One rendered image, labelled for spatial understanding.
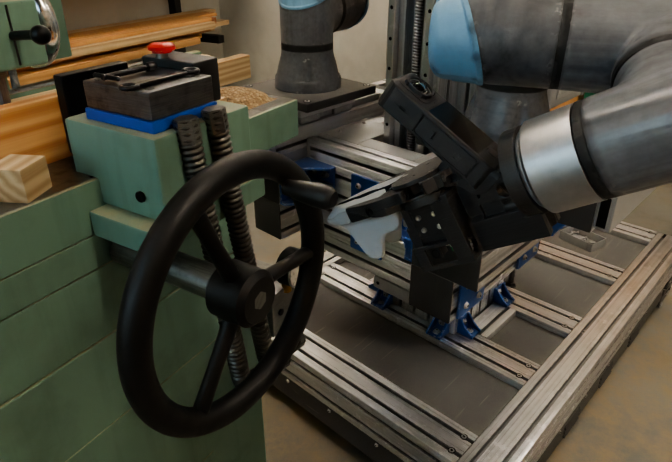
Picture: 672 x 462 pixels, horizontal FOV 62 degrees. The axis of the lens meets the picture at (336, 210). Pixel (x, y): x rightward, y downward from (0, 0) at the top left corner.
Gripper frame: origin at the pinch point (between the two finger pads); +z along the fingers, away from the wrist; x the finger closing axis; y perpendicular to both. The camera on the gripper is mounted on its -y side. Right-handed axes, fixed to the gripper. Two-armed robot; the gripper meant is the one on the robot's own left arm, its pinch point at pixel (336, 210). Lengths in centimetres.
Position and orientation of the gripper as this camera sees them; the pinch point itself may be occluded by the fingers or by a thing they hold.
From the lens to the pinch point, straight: 56.0
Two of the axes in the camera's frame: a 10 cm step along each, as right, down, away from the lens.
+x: 5.2, -3.9, 7.6
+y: 4.4, 8.8, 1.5
